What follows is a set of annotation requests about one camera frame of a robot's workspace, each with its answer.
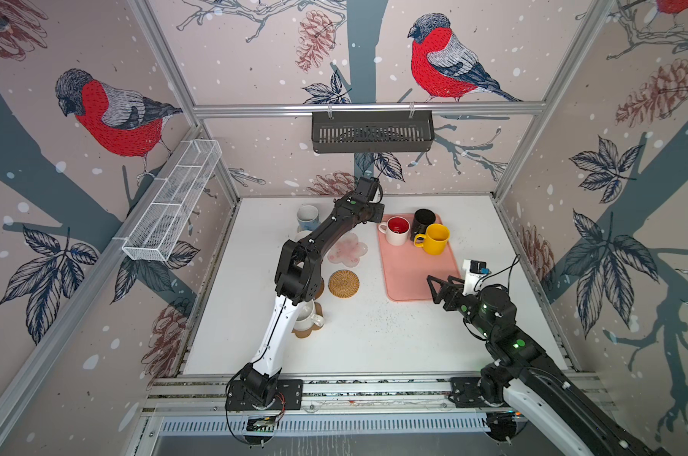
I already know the white mug red inside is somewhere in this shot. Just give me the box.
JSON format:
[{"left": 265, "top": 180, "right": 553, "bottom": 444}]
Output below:
[{"left": 378, "top": 216, "right": 411, "bottom": 247}]

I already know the pink rectangular tray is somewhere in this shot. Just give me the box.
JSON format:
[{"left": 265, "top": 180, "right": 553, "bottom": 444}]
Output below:
[{"left": 377, "top": 214, "right": 461, "bottom": 302}]

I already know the pink flower resin coaster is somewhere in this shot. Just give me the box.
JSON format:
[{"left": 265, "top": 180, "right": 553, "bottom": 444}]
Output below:
[{"left": 327, "top": 233, "right": 368, "bottom": 268}]

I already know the yellow mug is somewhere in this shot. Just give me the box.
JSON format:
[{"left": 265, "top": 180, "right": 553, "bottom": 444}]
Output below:
[{"left": 414, "top": 223, "right": 450, "bottom": 256}]

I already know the light blue mug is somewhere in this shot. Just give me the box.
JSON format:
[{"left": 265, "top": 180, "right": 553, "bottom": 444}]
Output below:
[{"left": 296, "top": 204, "right": 319, "bottom": 232}]

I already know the rattan woven round coaster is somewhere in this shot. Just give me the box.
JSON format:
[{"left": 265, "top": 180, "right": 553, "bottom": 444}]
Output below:
[{"left": 329, "top": 270, "right": 360, "bottom": 298}]

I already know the brown wooden round coaster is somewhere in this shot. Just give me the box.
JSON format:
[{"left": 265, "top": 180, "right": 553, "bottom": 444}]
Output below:
[{"left": 315, "top": 277, "right": 326, "bottom": 300}]

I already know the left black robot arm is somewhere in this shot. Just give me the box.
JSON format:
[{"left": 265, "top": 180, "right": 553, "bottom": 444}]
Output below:
[{"left": 236, "top": 177, "right": 385, "bottom": 407}]

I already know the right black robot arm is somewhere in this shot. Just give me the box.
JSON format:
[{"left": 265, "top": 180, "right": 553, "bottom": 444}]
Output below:
[{"left": 427, "top": 275, "right": 666, "bottom": 455}]

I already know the black mug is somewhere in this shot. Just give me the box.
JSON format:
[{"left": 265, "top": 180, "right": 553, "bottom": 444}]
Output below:
[{"left": 411, "top": 208, "right": 436, "bottom": 241}]

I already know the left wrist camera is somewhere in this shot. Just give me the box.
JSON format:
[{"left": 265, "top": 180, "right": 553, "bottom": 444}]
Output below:
[{"left": 355, "top": 177, "right": 382, "bottom": 203}]

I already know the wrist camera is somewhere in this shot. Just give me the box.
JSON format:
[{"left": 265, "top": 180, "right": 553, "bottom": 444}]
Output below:
[
  {"left": 355, "top": 177, "right": 382, "bottom": 203},
  {"left": 462, "top": 260, "right": 490, "bottom": 296}
]

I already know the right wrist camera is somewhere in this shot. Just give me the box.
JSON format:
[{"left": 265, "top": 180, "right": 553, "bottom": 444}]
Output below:
[{"left": 462, "top": 260, "right": 490, "bottom": 296}]

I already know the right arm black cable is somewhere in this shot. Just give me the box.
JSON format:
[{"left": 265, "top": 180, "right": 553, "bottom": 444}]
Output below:
[{"left": 474, "top": 253, "right": 521, "bottom": 292}]

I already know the black hanging wire basket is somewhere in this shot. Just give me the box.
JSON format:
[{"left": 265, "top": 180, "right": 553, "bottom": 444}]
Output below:
[{"left": 312, "top": 111, "right": 435, "bottom": 154}]

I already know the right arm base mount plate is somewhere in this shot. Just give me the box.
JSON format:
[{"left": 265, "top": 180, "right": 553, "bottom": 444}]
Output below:
[{"left": 448, "top": 375, "right": 533, "bottom": 414}]

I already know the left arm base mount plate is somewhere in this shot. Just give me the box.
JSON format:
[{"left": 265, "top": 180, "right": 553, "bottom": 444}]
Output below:
[{"left": 225, "top": 379, "right": 303, "bottom": 412}]

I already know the white mesh wire shelf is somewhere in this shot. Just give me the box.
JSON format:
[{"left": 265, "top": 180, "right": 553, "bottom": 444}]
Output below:
[{"left": 122, "top": 139, "right": 222, "bottom": 261}]

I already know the aluminium front rail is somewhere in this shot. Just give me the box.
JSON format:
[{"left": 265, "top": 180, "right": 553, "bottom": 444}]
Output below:
[{"left": 141, "top": 371, "right": 616, "bottom": 415}]

